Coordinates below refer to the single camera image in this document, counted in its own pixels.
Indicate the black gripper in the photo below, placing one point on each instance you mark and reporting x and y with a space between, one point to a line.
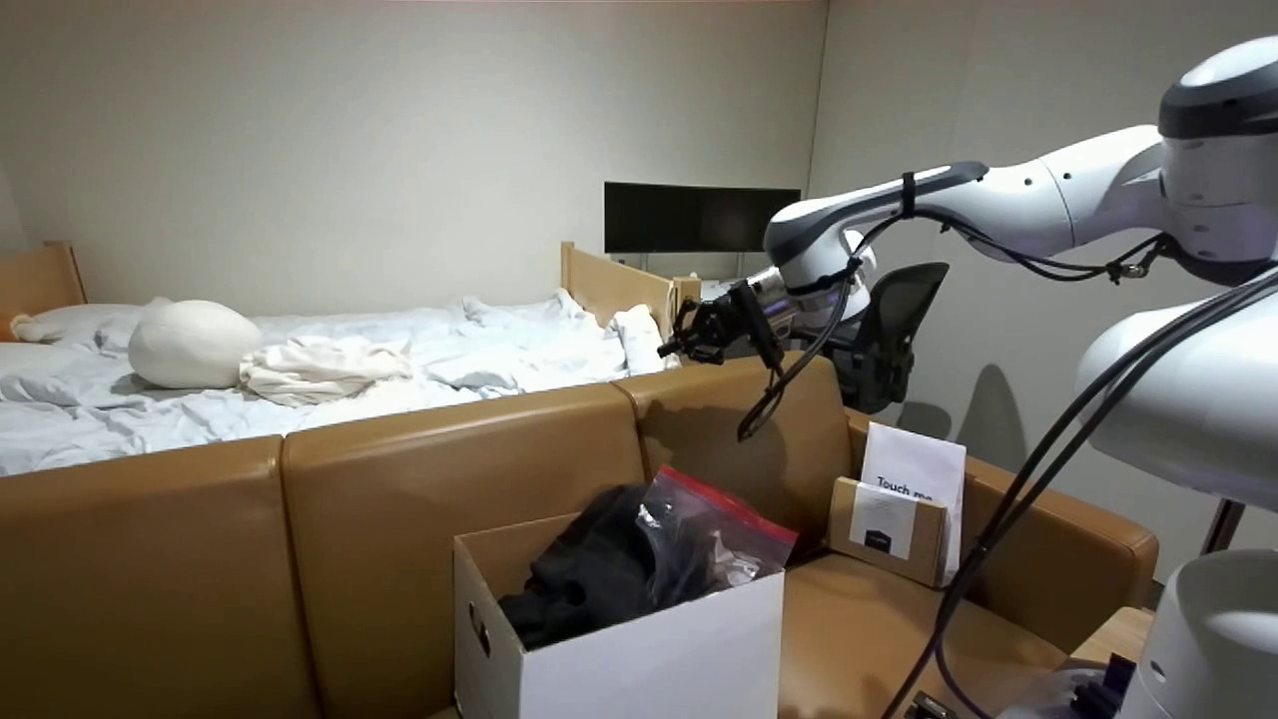
733 327

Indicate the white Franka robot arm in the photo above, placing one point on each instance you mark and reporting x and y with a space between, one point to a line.
1201 374

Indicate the small labelled cardboard box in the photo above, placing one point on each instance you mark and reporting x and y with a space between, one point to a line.
882 524

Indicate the white cardboard box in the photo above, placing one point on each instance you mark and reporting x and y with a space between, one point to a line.
652 664

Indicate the black monitor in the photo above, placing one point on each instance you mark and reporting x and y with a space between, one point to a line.
701 216

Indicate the black office chair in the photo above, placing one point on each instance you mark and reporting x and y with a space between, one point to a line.
900 334

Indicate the white bed blanket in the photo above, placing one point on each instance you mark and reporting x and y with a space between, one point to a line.
466 354

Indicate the black cloth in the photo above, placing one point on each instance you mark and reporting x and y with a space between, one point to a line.
602 564

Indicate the crumpled white towel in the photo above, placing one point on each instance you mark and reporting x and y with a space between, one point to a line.
321 364

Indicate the round white pillow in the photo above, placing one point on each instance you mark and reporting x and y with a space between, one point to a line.
192 347

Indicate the wooden side table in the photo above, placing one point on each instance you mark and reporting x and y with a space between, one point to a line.
1110 636

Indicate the flat white pillow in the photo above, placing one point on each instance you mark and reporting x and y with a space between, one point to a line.
72 322

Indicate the wooden bed frame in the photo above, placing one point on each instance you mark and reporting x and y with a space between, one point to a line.
623 287

